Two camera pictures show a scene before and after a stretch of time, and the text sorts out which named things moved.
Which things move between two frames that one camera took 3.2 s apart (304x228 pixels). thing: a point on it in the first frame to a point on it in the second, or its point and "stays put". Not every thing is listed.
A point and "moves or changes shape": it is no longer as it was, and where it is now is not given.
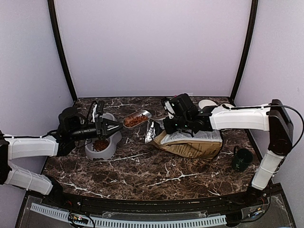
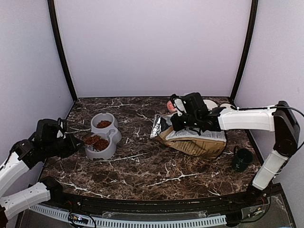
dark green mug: (242, 159) stays put
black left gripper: (105, 121) to (72, 147)
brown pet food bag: (204, 145) moves or changes shape
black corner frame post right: (253, 13) stays put
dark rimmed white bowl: (229, 106) stays put
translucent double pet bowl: (102, 149) stays put
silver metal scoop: (136, 118) to (90, 138)
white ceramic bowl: (205, 102) stays put
